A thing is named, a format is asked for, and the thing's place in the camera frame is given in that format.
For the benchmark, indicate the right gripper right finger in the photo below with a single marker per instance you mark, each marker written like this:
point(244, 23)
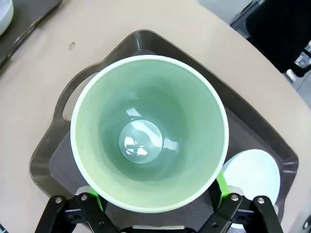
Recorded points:
point(252, 213)

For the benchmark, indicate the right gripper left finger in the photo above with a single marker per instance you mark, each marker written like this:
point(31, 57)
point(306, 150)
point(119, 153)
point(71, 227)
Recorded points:
point(60, 213)

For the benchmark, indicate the light blue bowl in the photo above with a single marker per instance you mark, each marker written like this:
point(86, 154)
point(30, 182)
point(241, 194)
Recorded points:
point(252, 174)

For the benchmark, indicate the light green tall cup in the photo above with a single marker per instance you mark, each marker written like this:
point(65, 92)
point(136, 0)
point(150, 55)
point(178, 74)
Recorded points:
point(150, 109)

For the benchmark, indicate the white bowl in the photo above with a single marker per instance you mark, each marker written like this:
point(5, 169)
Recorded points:
point(5, 14)

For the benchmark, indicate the black chair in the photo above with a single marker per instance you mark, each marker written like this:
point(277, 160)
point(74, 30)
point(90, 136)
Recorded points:
point(272, 31)

